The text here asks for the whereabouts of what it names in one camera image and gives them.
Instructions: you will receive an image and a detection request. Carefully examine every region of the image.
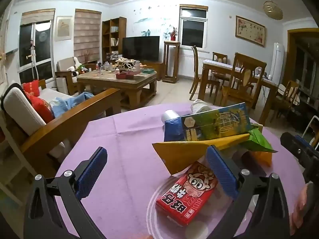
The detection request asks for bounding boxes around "beige roller blind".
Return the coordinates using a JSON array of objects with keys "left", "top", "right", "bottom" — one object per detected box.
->
[{"left": 74, "top": 9, "right": 102, "bottom": 58}]

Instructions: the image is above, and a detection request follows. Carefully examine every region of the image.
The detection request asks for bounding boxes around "white radiator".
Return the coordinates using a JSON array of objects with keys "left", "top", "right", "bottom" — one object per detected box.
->
[{"left": 178, "top": 55, "right": 207, "bottom": 76}]

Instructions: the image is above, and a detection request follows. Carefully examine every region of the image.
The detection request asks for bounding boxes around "yellow paper wrapper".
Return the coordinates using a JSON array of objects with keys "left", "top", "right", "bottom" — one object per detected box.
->
[{"left": 152, "top": 133, "right": 250, "bottom": 176}]

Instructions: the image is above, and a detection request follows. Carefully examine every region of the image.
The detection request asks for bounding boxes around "red cushion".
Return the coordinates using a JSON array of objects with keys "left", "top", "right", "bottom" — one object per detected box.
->
[
  {"left": 24, "top": 91, "right": 55, "bottom": 123},
  {"left": 22, "top": 81, "right": 40, "bottom": 97}
]

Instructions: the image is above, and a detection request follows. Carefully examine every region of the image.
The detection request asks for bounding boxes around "balcony glass door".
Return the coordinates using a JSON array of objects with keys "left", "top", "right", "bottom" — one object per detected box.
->
[{"left": 19, "top": 9, "right": 56, "bottom": 84}]

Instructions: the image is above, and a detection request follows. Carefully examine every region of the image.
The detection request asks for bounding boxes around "green wrapper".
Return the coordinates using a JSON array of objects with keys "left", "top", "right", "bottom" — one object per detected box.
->
[{"left": 239, "top": 127, "right": 278, "bottom": 153}]

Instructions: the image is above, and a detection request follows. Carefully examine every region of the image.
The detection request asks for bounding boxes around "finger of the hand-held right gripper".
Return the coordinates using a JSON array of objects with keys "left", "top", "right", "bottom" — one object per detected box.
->
[{"left": 280, "top": 132, "right": 319, "bottom": 177}]

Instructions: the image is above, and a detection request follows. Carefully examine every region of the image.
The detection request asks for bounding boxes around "wooden sofa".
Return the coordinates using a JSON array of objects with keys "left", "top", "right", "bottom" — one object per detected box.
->
[{"left": 0, "top": 80, "right": 122, "bottom": 180}]

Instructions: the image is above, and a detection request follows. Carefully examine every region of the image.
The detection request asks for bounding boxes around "wooden armchair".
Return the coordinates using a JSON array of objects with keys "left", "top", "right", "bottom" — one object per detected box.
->
[{"left": 55, "top": 57, "right": 97, "bottom": 92}]

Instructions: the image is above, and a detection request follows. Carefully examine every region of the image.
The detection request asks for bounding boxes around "wooden coffee table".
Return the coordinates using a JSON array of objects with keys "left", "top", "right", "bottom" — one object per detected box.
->
[{"left": 77, "top": 68, "right": 158, "bottom": 110}]

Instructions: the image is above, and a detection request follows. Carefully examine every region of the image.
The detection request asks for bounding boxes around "red milk carton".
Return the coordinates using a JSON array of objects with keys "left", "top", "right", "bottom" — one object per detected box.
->
[{"left": 156, "top": 161, "right": 218, "bottom": 226}]

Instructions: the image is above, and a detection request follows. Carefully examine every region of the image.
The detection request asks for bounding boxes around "orange wrapper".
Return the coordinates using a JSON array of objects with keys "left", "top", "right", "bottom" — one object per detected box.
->
[{"left": 249, "top": 149, "right": 273, "bottom": 166}]

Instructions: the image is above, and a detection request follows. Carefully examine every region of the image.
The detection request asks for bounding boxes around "tall wooden plant stand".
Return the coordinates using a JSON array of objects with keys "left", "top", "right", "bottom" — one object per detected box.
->
[{"left": 162, "top": 40, "right": 181, "bottom": 84}]

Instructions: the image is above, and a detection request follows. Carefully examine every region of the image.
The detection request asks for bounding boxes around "gold ceiling lamp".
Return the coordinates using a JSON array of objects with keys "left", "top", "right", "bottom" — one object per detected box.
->
[{"left": 263, "top": 0, "right": 284, "bottom": 20}]

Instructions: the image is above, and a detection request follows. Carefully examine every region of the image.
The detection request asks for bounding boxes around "white sofa cushion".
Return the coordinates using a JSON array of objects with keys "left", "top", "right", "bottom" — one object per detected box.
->
[{"left": 2, "top": 87, "right": 46, "bottom": 136}]

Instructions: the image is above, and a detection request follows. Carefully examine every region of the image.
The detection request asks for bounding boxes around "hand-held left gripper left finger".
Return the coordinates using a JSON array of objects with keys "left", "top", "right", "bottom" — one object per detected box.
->
[{"left": 24, "top": 146, "right": 108, "bottom": 239}]

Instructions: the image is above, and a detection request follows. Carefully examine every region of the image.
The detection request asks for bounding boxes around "black television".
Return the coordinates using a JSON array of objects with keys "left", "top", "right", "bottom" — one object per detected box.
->
[{"left": 122, "top": 36, "right": 160, "bottom": 61}]

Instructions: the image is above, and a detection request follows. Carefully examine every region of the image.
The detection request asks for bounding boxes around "purple tablecloth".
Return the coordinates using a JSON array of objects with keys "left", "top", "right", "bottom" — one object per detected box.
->
[{"left": 53, "top": 102, "right": 309, "bottom": 239}]

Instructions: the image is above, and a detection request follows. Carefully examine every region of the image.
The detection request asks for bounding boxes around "person's right hand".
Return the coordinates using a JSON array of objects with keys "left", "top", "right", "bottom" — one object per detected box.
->
[{"left": 290, "top": 183, "right": 319, "bottom": 232}]

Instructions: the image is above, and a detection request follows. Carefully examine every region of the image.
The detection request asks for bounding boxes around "white standing air conditioner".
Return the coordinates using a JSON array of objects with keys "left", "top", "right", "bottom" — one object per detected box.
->
[{"left": 270, "top": 42, "right": 285, "bottom": 84}]

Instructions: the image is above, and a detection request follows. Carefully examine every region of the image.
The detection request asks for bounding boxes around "wooden dining table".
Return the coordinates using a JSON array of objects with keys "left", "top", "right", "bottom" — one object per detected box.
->
[{"left": 201, "top": 59, "right": 280, "bottom": 125}]

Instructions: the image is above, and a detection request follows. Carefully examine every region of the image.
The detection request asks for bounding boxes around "white framed window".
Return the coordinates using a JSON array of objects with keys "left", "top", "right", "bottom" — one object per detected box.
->
[{"left": 179, "top": 5, "right": 208, "bottom": 53}]

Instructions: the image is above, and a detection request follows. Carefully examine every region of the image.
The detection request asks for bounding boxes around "framed flower painting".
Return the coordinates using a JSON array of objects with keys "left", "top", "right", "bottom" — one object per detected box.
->
[{"left": 54, "top": 16, "right": 73, "bottom": 41}]

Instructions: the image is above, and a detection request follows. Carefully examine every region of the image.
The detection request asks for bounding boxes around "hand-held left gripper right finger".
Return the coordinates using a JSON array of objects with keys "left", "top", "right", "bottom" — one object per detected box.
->
[{"left": 206, "top": 145, "right": 292, "bottom": 239}]

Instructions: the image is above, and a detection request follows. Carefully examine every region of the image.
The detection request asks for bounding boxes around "floral framed picture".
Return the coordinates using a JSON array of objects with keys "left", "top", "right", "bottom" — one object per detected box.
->
[{"left": 235, "top": 15, "right": 266, "bottom": 47}]

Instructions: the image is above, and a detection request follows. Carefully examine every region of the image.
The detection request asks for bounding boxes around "wooden cutout model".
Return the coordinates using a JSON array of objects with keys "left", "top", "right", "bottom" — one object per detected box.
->
[{"left": 116, "top": 58, "right": 136, "bottom": 71}]

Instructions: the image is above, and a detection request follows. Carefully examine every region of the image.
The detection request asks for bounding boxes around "blue packet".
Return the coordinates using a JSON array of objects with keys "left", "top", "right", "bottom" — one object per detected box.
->
[{"left": 163, "top": 118, "right": 186, "bottom": 142}]

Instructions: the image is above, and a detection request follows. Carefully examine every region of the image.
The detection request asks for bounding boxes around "wooden dining chair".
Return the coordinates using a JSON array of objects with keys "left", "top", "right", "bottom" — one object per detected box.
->
[
  {"left": 270, "top": 80, "right": 301, "bottom": 122},
  {"left": 189, "top": 46, "right": 220, "bottom": 101},
  {"left": 222, "top": 52, "right": 267, "bottom": 110},
  {"left": 212, "top": 52, "right": 228, "bottom": 64}
]

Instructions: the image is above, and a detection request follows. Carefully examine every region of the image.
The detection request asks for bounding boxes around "blue cloth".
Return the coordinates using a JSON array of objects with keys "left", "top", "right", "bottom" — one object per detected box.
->
[{"left": 50, "top": 92, "right": 94, "bottom": 117}]

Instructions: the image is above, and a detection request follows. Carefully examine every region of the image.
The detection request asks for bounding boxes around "wooden bookshelf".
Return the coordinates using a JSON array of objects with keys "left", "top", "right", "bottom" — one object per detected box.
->
[{"left": 102, "top": 17, "right": 127, "bottom": 63}]

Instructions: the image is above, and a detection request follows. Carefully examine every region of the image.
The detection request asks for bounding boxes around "white tissue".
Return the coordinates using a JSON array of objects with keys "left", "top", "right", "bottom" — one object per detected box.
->
[{"left": 191, "top": 99, "right": 212, "bottom": 114}]

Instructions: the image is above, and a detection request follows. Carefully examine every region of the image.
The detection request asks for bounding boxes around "blue green milk carton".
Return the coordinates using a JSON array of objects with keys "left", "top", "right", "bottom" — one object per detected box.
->
[{"left": 181, "top": 103, "right": 252, "bottom": 141}]

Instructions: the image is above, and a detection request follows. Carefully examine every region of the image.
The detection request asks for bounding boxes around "whiteboard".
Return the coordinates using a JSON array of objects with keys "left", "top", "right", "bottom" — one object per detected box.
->
[{"left": 5, "top": 12, "right": 20, "bottom": 55}]

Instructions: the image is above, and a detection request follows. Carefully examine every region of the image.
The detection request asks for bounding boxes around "wooden door arch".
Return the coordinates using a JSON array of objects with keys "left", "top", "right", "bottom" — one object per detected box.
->
[{"left": 287, "top": 27, "right": 319, "bottom": 85}]

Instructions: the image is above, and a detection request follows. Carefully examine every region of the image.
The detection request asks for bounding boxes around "white paper cup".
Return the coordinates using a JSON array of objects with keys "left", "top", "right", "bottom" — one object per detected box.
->
[{"left": 161, "top": 110, "right": 180, "bottom": 125}]

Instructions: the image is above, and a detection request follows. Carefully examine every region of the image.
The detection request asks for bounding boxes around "wooden television stand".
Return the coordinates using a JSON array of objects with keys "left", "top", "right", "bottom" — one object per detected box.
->
[{"left": 140, "top": 60, "right": 165, "bottom": 80}]

